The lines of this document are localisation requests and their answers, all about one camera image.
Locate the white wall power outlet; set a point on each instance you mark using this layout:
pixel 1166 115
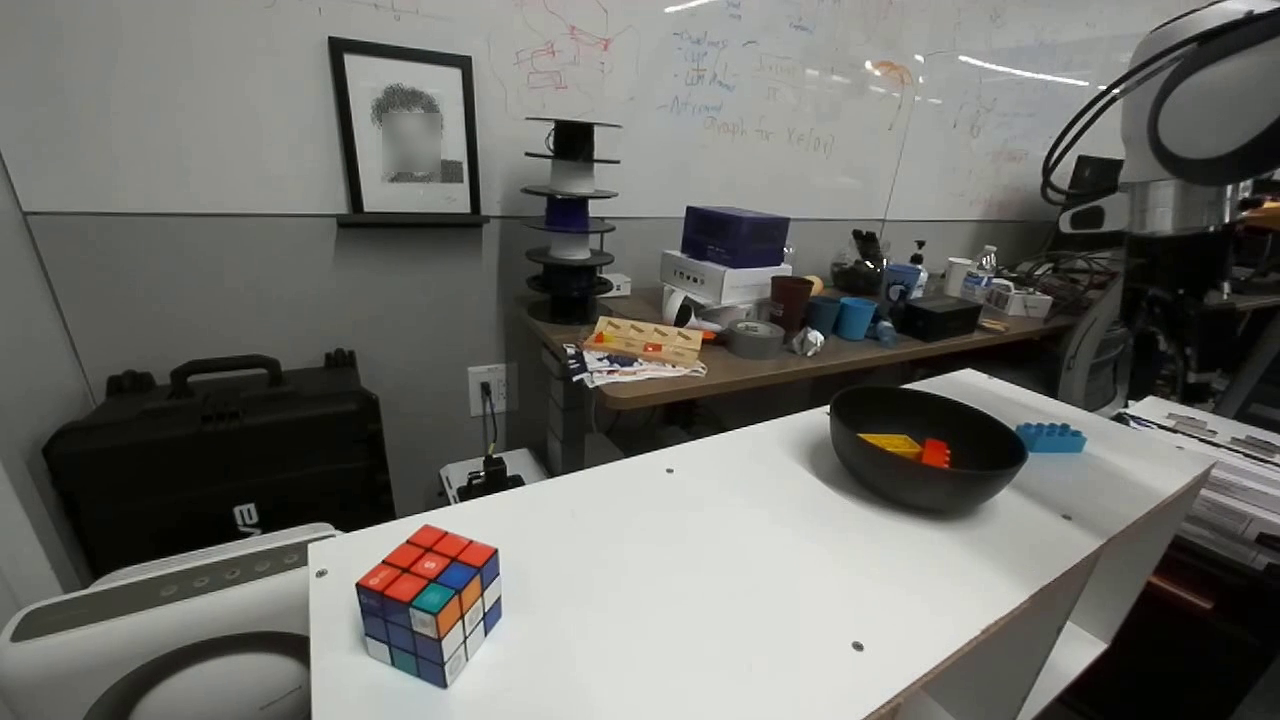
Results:
pixel 485 390

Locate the orange patterned flat box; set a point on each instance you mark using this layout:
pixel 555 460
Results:
pixel 646 341

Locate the stack of filament spools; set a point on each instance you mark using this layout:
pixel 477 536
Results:
pixel 572 215

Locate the white cardboard box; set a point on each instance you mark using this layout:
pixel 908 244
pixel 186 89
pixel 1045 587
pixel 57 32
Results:
pixel 721 282

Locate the black bowl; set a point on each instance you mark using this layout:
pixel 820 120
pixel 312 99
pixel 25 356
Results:
pixel 934 492

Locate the red toy building block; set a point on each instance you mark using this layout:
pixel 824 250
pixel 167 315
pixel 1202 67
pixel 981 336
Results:
pixel 939 454

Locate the grey duct tape roll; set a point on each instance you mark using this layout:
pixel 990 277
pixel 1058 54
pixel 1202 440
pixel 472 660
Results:
pixel 755 336

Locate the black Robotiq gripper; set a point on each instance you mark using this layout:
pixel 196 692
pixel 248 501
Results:
pixel 1185 274

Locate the blue toy building block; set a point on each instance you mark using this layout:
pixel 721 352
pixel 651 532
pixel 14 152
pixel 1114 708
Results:
pixel 1051 439

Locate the dark brown cup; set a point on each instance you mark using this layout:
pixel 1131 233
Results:
pixel 792 301

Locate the black hard carrying case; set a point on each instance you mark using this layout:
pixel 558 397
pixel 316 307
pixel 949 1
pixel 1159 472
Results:
pixel 220 460

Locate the yellow tinted wrist camera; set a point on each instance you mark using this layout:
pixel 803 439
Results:
pixel 1256 223

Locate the white wall whiteboard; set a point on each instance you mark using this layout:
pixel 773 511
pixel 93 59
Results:
pixel 201 106

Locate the crumpled silver foil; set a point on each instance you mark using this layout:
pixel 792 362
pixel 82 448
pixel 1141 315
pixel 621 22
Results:
pixel 808 341

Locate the black rectangular tray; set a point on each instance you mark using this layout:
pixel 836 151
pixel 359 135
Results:
pixel 939 318

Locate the white tape roll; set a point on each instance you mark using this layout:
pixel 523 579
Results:
pixel 685 311

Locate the brown wooden desk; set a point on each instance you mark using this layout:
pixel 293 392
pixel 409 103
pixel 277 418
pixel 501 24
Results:
pixel 744 374

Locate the blue cup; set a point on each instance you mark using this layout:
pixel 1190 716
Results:
pixel 858 318

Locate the yellow toy building block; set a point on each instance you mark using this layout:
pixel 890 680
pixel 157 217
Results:
pixel 890 447

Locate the multicoloured Rubik's cube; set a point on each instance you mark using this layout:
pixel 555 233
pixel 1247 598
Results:
pixel 431 605

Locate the black framed picture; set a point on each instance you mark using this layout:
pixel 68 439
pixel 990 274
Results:
pixel 407 135

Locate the dark blue box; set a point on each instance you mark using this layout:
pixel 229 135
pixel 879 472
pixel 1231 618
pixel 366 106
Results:
pixel 734 239

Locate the white plastic machine housing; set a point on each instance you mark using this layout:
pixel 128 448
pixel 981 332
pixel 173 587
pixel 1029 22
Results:
pixel 163 600

